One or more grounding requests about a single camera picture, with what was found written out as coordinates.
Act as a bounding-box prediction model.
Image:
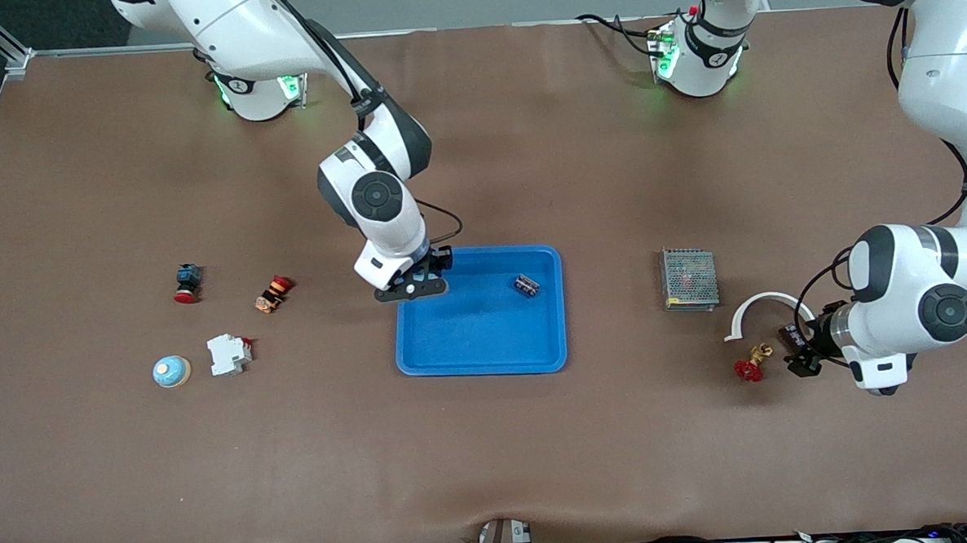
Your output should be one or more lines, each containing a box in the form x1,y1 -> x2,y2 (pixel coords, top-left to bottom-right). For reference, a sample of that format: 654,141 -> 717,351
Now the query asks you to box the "red emergency stop button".
171,263 -> 205,306

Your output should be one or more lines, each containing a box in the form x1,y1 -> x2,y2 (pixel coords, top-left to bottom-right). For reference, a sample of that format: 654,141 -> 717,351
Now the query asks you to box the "white semicircular bracket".
722,289 -> 818,343

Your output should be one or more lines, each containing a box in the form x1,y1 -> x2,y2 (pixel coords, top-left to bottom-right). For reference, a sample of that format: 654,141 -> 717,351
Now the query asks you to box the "white circuit breaker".
206,332 -> 255,378

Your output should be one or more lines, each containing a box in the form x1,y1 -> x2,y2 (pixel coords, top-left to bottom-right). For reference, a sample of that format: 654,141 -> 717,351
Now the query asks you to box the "light blue desk bell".
152,355 -> 192,390

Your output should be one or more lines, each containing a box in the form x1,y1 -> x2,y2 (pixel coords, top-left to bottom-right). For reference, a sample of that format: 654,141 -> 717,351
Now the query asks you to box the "brass valve red handwheel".
731,342 -> 775,385

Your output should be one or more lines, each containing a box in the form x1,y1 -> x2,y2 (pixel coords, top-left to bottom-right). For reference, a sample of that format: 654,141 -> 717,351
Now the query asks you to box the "orange red selector switch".
254,274 -> 294,316

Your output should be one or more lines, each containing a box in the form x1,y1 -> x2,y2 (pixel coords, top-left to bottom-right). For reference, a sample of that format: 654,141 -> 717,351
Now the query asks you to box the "black base cable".
574,9 -> 667,60

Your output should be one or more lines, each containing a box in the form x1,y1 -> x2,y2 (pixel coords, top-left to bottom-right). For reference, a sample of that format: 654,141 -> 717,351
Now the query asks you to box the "metal mesh power supply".
659,246 -> 720,314

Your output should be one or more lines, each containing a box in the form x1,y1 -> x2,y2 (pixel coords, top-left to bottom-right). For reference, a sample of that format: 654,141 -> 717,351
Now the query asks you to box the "blue plastic tray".
391,243 -> 568,381

